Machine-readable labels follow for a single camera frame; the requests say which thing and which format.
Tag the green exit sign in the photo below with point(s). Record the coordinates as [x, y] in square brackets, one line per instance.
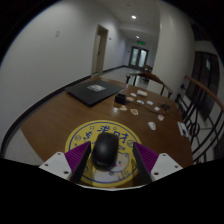
[141, 42]

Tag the black computer mouse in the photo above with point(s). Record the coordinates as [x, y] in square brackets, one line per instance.
[105, 151]

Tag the glass double door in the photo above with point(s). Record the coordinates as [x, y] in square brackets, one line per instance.
[138, 57]

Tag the white crumpled packet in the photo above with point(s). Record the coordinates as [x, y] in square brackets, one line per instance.
[152, 126]

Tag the wooden armchair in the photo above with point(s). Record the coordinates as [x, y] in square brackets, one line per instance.
[153, 77]

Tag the small pale orange packet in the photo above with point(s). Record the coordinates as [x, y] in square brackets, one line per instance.
[123, 108]
[134, 111]
[130, 99]

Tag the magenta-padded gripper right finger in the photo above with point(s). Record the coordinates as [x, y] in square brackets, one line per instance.
[165, 165]

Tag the yellow round printed mouse pad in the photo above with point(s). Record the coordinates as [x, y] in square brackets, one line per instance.
[83, 131]

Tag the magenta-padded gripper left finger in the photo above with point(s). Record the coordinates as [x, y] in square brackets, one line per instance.
[58, 165]

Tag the small red and white packet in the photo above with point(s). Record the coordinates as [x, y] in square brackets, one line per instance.
[161, 117]

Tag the round ceiling lights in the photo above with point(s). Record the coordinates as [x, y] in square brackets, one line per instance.
[133, 16]

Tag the black closed laptop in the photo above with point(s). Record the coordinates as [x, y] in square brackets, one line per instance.
[90, 93]

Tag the white room door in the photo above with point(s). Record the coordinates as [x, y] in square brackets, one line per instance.
[97, 53]

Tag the small white flat box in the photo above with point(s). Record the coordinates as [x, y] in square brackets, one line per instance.
[142, 93]

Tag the dark framed window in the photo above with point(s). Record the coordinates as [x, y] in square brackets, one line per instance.
[203, 83]

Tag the black railing with wooden handrail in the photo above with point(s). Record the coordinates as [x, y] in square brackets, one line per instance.
[206, 91]

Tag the white wall switch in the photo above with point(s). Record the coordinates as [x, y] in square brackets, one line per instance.
[57, 33]

